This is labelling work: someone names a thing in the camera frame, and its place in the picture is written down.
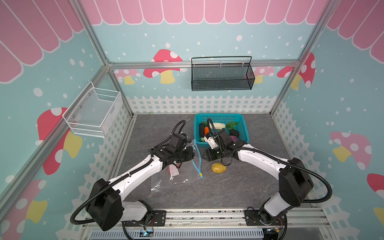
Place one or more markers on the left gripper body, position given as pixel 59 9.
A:
pixel 184 155

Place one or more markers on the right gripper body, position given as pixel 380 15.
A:
pixel 208 151

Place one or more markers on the yellow potato toy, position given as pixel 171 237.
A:
pixel 218 168

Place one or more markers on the clear zip top bag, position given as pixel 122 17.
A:
pixel 181 174

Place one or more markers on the teal plastic basket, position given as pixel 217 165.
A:
pixel 241 127

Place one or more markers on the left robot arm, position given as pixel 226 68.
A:
pixel 107 205

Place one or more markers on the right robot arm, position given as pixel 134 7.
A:
pixel 295 181

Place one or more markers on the purple onion toy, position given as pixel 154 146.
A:
pixel 234 138

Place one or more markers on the dark avocado toy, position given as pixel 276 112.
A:
pixel 234 133

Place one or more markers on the white radish toy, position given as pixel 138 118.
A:
pixel 217 126

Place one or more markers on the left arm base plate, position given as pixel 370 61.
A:
pixel 151 219

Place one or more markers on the black mesh wall basket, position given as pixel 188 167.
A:
pixel 228 73

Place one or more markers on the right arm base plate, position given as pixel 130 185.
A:
pixel 256 217

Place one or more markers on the white wire wall basket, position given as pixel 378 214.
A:
pixel 93 112

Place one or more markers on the aluminium front rail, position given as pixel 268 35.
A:
pixel 235 218

